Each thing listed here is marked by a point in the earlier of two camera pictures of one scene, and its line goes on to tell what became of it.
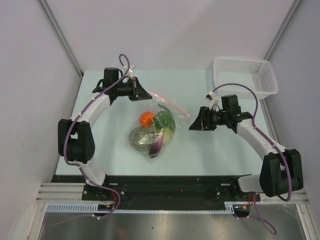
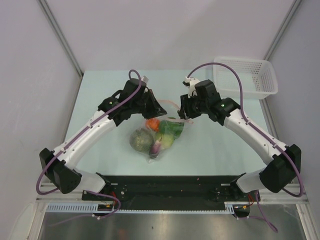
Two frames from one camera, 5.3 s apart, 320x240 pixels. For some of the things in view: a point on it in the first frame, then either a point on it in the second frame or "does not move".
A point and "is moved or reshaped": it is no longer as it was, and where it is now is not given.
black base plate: [164, 193] does not move
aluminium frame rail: [62, 193] does not move
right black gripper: [201, 124] to [185, 103]
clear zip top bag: [156, 126] is moved or reshaped
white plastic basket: [259, 75] does not move
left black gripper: [138, 92] to [156, 110]
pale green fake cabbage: [167, 134] to [167, 140]
